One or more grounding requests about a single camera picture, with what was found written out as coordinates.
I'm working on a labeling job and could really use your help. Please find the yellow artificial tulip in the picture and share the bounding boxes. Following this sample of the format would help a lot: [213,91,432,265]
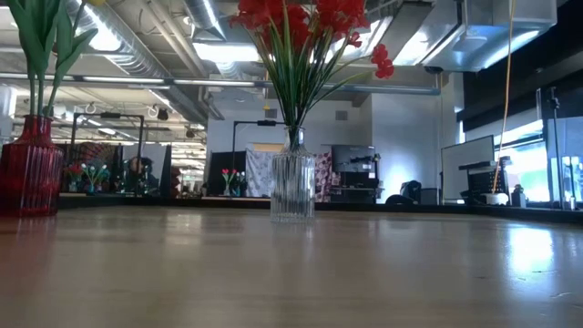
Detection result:
[6,0,46,118]
[34,0,63,118]
[45,0,107,118]

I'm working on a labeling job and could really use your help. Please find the clear ribbed glass vase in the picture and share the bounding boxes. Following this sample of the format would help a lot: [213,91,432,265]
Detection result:
[270,126,316,224]

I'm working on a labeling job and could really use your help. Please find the background tulips in vase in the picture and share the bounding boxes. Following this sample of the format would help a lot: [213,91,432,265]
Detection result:
[221,168,247,198]

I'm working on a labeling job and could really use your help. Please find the background white tulips vase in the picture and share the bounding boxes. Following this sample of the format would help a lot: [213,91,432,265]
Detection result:
[81,162,110,195]

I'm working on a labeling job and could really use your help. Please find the background red flowers vase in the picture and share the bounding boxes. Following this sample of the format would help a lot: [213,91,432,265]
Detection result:
[65,162,85,193]

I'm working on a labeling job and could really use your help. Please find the red ribbed glass vase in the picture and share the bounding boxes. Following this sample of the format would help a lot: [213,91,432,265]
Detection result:
[0,114,65,219]

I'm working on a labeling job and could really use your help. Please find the white patterned cloth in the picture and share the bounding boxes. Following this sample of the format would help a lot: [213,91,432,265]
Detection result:
[245,144,289,200]

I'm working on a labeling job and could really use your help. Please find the black shelf unit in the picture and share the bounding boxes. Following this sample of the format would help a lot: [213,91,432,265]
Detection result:
[331,144,384,205]

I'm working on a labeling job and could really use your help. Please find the black office chair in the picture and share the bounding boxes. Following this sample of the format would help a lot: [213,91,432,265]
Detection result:
[385,179,423,205]

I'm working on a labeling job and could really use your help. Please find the bright ceiling light panel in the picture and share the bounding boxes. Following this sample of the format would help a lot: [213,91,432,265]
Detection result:
[193,41,261,64]

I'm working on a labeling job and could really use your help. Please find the long horizontal ceiling pipe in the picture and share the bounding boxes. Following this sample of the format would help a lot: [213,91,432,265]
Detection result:
[0,71,442,96]

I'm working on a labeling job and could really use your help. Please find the person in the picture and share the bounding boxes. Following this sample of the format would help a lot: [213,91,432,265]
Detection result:
[123,156,159,197]

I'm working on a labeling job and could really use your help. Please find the whiteboard on stand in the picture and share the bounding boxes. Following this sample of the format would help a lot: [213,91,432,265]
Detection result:
[440,134,496,204]

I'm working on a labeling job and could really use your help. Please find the black equipment stand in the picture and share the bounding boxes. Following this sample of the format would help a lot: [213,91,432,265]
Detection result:
[457,157,512,206]

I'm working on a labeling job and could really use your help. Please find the silver ventilation hood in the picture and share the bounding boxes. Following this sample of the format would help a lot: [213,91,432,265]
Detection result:
[394,0,559,74]

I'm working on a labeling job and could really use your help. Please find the black tripod stand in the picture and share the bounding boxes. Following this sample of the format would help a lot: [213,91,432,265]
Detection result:
[546,86,566,210]

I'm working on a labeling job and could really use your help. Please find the white pillar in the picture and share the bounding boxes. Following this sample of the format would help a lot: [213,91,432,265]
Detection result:
[0,84,18,142]

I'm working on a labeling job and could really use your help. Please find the black background gantry frame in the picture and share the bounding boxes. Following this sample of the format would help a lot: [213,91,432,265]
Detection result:
[231,119,288,197]
[70,112,146,197]

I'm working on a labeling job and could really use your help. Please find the silver round air duct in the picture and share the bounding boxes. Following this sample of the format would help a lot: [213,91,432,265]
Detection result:
[181,0,229,42]

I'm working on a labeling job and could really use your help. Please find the yellow hanging cable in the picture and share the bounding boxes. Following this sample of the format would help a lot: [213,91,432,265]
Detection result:
[491,0,517,195]

